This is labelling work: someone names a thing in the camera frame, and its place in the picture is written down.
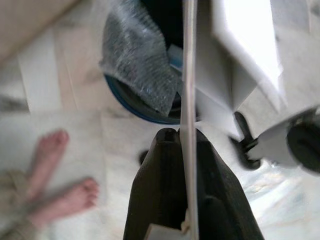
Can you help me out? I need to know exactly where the white chair base with casters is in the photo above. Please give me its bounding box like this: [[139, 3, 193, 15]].
[[231, 106, 320, 174]]

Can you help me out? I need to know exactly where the bare person foot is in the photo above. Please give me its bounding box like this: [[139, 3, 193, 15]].
[[26, 128, 70, 201], [24, 176, 100, 227]]

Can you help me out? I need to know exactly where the bubble wrap sheet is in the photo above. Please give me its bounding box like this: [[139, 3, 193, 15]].
[[99, 4, 181, 117]]

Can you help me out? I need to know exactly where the blue rimmed rubbish bin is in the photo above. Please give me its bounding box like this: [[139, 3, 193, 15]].
[[102, 0, 202, 126]]

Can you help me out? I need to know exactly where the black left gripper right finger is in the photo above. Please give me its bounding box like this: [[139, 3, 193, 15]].
[[193, 127, 266, 240]]

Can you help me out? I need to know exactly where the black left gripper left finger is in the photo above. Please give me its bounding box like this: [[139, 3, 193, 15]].
[[123, 127, 188, 240]]

